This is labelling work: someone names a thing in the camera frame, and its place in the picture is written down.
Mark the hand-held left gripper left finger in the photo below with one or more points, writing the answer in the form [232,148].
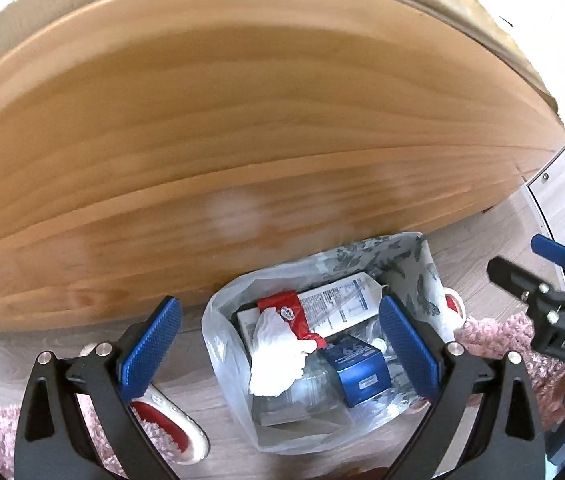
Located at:
[155,345]

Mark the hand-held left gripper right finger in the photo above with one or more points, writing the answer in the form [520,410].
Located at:
[405,345]

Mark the clear sticker-decorated plastic bottle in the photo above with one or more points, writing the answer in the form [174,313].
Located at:
[368,334]

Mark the dark blue cardboard box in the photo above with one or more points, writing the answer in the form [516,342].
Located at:
[362,380]

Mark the white milk carton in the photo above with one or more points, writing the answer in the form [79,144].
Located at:
[342,300]

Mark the leaf-print plastic trash bag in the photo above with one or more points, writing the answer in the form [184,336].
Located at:
[227,385]

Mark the clear plastic clamshell container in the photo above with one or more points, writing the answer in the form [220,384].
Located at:
[302,405]

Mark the white tissue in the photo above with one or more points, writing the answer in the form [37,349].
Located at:
[275,360]

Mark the red packet with white label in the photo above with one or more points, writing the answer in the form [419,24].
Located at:
[282,305]

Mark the white and red slipper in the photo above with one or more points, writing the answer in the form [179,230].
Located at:
[172,425]
[502,340]
[453,305]

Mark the wooden bed frame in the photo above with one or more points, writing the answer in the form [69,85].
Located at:
[262,135]

